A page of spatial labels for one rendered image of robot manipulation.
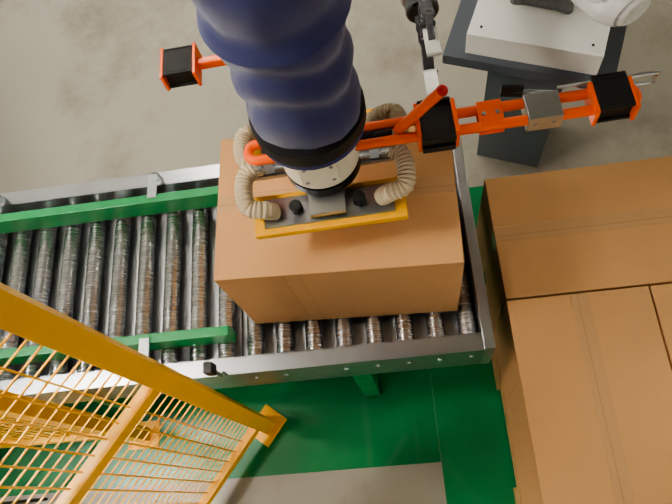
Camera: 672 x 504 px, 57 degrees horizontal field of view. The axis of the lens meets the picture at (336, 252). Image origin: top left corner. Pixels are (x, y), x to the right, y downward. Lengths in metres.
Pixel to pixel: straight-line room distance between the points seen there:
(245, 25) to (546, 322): 1.28
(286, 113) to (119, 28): 2.50
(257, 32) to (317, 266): 0.72
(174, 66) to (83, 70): 1.94
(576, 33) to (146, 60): 2.08
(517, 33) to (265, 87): 1.10
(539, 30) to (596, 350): 0.92
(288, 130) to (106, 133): 2.11
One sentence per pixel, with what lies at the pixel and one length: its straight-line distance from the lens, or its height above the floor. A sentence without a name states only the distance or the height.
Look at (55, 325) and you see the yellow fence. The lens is 1.05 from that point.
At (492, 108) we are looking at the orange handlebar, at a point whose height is 1.22.
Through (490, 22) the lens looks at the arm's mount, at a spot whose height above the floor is 0.83.
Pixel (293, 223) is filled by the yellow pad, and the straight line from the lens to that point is 1.36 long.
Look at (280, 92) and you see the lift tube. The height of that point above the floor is 1.52.
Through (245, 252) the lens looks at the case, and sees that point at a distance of 1.53.
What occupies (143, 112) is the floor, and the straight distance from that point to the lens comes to 3.12.
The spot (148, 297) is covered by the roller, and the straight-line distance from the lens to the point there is 2.05.
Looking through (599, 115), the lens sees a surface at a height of 1.21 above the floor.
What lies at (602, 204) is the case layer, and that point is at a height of 0.54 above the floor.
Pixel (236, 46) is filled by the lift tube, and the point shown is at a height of 1.63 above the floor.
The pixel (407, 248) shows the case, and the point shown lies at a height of 0.95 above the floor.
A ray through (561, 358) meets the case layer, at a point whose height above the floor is 0.54.
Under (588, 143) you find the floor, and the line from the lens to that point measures 2.77.
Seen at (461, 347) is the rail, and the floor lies 0.60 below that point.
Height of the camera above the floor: 2.31
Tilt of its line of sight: 67 degrees down
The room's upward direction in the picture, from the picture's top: 21 degrees counter-clockwise
